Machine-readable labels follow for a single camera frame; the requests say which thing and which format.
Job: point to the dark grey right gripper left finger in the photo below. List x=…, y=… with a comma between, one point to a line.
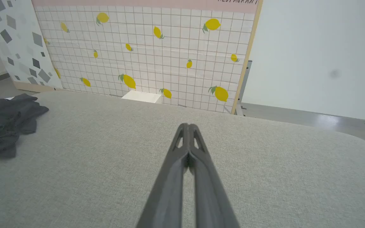
x=169, y=177

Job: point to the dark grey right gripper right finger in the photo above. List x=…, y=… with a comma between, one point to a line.
x=209, y=190

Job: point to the white and black shirt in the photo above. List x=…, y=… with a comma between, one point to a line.
x=11, y=117

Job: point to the white rectangular box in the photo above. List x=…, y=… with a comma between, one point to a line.
x=141, y=96

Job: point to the grey metal panel support foot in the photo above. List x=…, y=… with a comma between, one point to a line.
x=244, y=82

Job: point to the lemon print tile partition panel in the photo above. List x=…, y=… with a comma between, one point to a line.
x=169, y=47

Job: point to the grey terrazzo print panel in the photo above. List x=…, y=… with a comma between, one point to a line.
x=21, y=53

